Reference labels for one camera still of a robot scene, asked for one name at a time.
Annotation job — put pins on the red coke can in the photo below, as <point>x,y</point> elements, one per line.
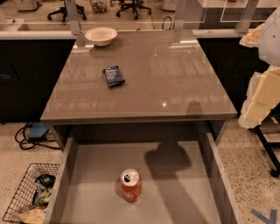
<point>131,185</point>

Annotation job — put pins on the black office chair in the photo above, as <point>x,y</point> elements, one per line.
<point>133,5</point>
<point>63,11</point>

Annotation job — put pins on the blue foot pedal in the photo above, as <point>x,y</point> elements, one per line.
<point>38,131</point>

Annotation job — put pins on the black wire basket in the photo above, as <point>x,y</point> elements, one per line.
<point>28,189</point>

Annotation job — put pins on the black office chair right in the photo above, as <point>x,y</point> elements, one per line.
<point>133,5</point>

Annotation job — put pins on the grey open top drawer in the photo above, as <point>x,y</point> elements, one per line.
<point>164,182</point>

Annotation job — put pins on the grey counter cabinet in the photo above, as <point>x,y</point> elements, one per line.
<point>168,78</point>

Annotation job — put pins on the white bowl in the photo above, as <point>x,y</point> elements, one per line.
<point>101,36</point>

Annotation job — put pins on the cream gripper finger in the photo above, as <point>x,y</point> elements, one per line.
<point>263,95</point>
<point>252,39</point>

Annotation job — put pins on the black office chair left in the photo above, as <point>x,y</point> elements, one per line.
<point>63,11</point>

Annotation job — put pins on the dark blue snack packet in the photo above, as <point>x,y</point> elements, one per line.
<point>113,76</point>

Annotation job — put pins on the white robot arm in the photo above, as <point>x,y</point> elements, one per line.
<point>269,48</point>

